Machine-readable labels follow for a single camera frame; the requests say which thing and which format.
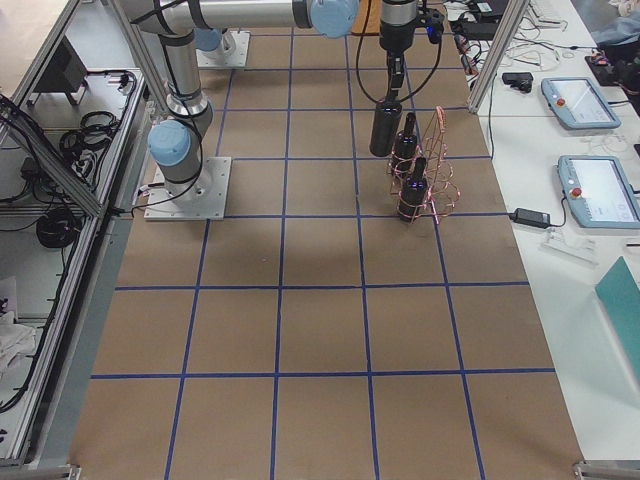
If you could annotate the aluminium frame post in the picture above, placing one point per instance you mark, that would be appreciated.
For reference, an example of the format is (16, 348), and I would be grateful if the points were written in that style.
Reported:
(503, 37)

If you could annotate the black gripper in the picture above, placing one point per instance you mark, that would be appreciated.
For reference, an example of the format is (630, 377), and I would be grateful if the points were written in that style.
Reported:
(394, 39)

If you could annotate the teal folder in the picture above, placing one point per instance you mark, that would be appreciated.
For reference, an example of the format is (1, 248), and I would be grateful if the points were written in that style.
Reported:
(619, 293)

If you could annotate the teach pendant far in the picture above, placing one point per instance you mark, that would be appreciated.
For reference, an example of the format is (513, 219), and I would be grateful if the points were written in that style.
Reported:
(578, 103)

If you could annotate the black handheld device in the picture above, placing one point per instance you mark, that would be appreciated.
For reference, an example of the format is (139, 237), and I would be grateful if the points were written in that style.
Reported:
(521, 81)

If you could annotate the copper wire bottle basket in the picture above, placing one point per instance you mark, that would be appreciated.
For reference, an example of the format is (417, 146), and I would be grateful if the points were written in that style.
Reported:
(442, 194)

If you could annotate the teach pendant near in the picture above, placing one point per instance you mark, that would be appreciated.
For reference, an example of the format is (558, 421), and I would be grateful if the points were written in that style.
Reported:
(598, 192)

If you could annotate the white crumpled cloth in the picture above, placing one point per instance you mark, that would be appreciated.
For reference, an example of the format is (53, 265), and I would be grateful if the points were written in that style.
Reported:
(17, 340)

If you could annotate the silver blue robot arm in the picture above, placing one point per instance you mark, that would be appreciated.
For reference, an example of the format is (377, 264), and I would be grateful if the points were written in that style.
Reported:
(175, 23)

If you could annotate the dark wine bottle far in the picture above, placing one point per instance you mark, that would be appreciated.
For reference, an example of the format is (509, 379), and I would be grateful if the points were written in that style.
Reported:
(404, 148)

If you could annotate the black power adapter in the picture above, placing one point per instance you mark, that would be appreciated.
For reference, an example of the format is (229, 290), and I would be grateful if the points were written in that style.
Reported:
(532, 218)

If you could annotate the teach pendant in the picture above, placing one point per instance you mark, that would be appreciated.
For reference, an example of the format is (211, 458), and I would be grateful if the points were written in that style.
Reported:
(598, 192)
(578, 103)

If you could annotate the dark wine bottle near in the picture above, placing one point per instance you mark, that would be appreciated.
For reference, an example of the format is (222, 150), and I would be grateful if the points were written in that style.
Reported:
(413, 191)

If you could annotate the dark glass wine bottle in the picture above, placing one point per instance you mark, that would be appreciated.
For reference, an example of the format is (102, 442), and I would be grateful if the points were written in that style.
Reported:
(387, 116)

